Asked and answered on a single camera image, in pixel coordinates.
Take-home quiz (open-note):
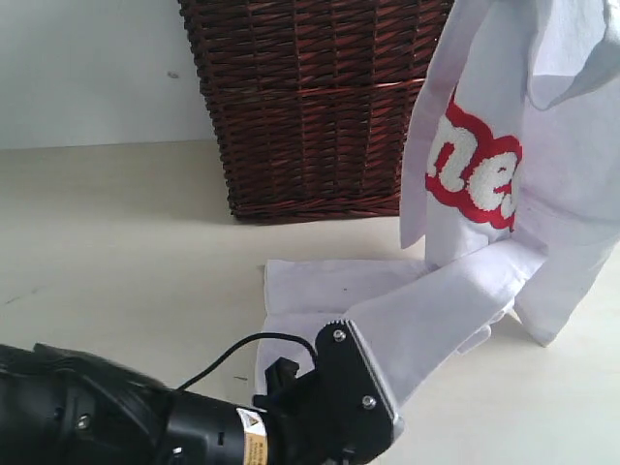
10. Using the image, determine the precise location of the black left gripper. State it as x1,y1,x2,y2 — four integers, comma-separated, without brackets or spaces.
251,356,379,465

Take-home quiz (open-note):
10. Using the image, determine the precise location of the dark brown wicker basket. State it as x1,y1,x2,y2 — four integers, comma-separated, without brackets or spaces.
179,0,452,224

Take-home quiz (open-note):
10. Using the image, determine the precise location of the white t-shirt with red logo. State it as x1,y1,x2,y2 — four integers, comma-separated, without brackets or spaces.
264,1,619,403

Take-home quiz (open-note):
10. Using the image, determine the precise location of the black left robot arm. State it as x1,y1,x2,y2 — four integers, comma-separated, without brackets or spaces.
1,342,394,464

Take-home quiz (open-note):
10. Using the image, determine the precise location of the black left camera cable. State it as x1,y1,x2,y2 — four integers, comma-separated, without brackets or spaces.
176,333,319,391

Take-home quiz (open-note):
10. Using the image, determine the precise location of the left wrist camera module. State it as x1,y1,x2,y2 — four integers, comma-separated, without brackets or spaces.
315,320,404,464

